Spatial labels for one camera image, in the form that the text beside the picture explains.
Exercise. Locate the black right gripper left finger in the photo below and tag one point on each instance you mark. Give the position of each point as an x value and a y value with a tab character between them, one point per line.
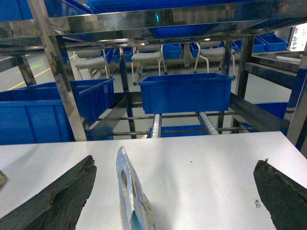
59	205

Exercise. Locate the blue bin centre lower shelf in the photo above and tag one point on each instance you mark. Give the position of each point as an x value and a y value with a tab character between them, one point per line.
203	92

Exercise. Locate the flower gift bag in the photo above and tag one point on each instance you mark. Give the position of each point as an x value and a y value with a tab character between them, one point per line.
135	208

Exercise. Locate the blue bin left lower shelf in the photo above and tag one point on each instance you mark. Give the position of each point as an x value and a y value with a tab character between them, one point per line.
36	114

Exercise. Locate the steel rack post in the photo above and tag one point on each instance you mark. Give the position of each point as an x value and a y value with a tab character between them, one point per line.
58	59

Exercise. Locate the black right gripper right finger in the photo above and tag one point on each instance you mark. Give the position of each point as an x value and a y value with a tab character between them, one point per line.
284	198

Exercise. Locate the blue bin shelf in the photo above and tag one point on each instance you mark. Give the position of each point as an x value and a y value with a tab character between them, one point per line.
203	92
36	114

